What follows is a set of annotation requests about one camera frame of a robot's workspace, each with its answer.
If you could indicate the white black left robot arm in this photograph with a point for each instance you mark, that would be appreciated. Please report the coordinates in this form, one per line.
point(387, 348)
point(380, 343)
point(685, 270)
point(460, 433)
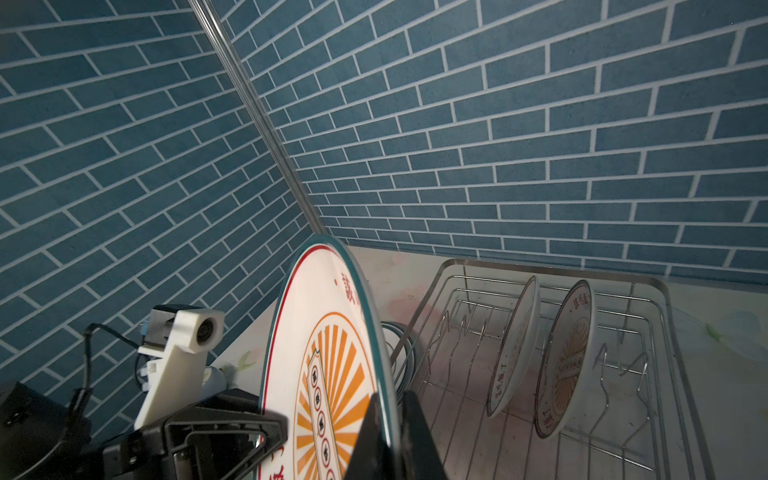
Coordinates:
point(41, 439)

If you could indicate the steel wire dish rack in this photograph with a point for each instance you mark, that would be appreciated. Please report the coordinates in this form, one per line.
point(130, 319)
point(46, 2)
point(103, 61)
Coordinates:
point(636, 418)

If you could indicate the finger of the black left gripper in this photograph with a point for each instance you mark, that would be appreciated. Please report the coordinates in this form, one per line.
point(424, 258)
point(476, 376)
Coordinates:
point(207, 443)

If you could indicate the aluminium corner post left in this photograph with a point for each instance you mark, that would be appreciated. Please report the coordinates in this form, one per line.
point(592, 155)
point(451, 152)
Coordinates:
point(233, 66)

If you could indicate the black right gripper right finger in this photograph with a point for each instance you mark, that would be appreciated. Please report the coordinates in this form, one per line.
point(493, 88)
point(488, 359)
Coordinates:
point(419, 453)

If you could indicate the white plate orange sunburst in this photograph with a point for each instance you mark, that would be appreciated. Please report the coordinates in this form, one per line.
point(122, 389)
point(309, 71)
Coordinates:
point(326, 366)

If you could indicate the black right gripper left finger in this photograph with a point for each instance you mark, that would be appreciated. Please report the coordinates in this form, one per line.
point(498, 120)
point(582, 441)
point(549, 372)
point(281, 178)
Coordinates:
point(370, 456)

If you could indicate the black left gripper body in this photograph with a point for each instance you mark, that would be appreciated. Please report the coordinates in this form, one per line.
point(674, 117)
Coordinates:
point(140, 454)

